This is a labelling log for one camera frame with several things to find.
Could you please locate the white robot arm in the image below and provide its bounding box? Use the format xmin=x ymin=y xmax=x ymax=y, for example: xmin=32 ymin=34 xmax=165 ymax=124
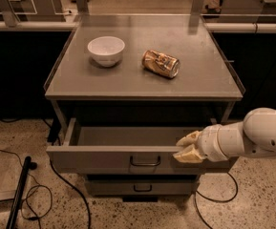
xmin=173 ymin=108 xmax=276 ymax=163

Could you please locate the black cable loop right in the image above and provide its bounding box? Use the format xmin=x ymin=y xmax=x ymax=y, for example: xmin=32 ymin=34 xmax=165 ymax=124
xmin=193 ymin=171 xmax=239 ymax=229

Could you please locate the white ceramic bowl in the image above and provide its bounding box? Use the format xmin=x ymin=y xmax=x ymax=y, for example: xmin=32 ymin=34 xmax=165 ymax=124
xmin=87 ymin=36 xmax=125 ymax=67

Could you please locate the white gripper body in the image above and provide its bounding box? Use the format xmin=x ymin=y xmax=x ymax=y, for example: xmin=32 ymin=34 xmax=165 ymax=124
xmin=197 ymin=124 xmax=228 ymax=162

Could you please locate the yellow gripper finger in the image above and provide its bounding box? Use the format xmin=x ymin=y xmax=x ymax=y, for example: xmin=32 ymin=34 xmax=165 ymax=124
xmin=177 ymin=131 xmax=201 ymax=147
xmin=173 ymin=144 xmax=203 ymax=163

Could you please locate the gold crushed soda can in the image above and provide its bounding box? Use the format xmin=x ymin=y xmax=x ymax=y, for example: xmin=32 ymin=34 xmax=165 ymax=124
xmin=141 ymin=50 xmax=180 ymax=79

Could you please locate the thin black floor cable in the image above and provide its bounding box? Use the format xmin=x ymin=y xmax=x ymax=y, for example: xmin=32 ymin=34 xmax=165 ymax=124
xmin=0 ymin=140 xmax=53 ymax=229

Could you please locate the grey flat floor plate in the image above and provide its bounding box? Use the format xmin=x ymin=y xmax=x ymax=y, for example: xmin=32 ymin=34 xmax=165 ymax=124
xmin=0 ymin=166 xmax=23 ymax=202

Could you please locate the thick black floor cable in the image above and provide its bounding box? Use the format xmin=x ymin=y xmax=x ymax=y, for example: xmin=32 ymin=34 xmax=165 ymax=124
xmin=41 ymin=117 xmax=92 ymax=229

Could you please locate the black pole on floor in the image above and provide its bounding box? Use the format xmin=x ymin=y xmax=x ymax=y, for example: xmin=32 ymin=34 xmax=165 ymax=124
xmin=6 ymin=156 xmax=36 ymax=229

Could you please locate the grey drawer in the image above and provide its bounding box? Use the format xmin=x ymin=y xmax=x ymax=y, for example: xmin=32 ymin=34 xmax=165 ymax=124
xmin=85 ymin=175 xmax=199 ymax=197
xmin=47 ymin=118 xmax=236 ymax=176

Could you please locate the grey bottom drawer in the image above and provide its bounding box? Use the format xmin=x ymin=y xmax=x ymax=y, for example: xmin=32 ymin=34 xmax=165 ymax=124
xmin=85 ymin=175 xmax=199 ymax=197

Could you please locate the grey drawer cabinet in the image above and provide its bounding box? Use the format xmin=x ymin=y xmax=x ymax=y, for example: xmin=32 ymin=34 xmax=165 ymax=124
xmin=43 ymin=13 xmax=246 ymax=202

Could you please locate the grey top drawer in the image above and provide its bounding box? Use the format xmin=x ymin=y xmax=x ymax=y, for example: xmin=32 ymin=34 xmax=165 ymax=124
xmin=47 ymin=118 xmax=236 ymax=176

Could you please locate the white horizontal rail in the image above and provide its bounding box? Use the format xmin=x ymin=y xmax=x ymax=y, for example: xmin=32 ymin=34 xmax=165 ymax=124
xmin=0 ymin=21 xmax=276 ymax=33

